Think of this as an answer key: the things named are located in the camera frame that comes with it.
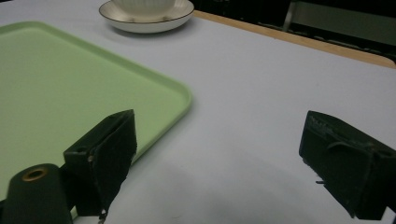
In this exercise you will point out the white ribbed cup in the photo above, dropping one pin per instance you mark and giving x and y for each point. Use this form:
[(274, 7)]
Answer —
[(143, 6)]

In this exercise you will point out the light green plastic tray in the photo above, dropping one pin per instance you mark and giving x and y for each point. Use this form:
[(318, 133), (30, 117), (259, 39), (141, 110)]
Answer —
[(62, 93)]

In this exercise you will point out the white saucer with dark rim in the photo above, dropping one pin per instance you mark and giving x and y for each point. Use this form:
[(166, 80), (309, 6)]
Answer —
[(149, 21)]

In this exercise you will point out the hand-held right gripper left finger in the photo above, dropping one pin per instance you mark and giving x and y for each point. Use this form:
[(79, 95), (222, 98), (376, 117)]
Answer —
[(106, 149)]

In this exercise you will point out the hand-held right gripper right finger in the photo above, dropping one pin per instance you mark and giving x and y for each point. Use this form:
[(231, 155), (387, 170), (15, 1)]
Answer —
[(348, 161)]

